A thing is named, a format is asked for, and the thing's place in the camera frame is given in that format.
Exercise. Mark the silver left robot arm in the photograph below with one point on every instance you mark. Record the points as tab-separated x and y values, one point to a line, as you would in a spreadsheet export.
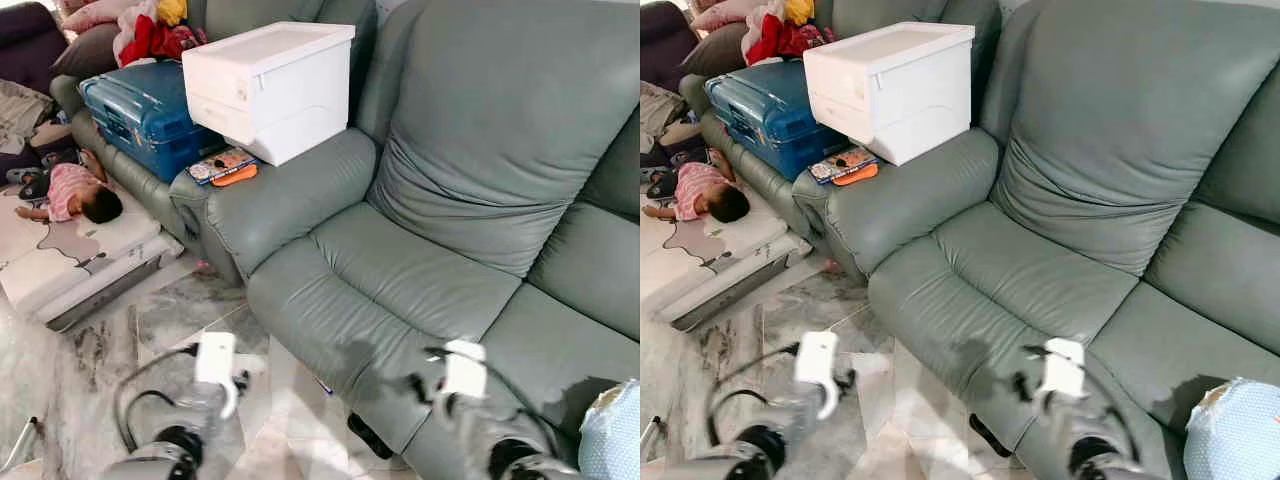
165	455
760	450

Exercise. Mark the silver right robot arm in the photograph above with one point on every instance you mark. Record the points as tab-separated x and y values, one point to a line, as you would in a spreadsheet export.
510	455
1095	455

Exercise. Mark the black sofa foot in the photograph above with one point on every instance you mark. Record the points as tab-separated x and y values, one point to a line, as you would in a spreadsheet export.
363	437
988	436

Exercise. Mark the white folding play mat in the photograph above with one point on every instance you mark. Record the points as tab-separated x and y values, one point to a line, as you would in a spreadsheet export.
700	260
60	260

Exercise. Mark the blue dotted fabric bundle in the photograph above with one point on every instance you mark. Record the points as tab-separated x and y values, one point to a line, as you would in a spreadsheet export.
612	435
1235	435

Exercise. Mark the orange flat case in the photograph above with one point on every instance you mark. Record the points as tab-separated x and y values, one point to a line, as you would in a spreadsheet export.
858	175
236	177

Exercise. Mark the colourful picture book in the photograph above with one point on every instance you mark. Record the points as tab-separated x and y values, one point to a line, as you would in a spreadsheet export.
220	162
842	162

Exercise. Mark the child in pink shirt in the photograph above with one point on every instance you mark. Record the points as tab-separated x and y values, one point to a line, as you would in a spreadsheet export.
702	190
75	192

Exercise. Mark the grey-green leather sofa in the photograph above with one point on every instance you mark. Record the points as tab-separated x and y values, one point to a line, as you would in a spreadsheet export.
470	130
1100	130

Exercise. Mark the blue hard suitcase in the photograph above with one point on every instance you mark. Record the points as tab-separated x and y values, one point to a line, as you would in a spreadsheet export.
145	115
770	115

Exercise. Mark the white plastic drawer box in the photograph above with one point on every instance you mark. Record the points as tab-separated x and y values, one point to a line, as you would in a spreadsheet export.
890	90
270	90

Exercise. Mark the red and white clothes pile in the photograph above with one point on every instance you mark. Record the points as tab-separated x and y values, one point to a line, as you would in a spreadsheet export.
150	35
778	35

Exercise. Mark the grey-brown cushion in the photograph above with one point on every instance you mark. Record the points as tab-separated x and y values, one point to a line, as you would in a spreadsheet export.
85	52
715	50

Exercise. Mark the pink pillow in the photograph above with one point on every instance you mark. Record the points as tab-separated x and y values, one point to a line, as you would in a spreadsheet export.
92	15
720	14

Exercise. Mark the dark purple armchair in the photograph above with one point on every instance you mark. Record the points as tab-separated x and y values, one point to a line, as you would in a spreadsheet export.
25	40
660	40

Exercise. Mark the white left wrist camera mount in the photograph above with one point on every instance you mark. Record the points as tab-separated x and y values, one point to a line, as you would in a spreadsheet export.
215	358
816	358

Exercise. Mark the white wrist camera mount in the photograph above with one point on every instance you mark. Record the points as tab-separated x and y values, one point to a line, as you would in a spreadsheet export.
215	358
1063	368
816	358
465	370

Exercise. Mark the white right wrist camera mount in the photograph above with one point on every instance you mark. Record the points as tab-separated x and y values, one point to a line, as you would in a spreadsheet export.
1063	368
465	370

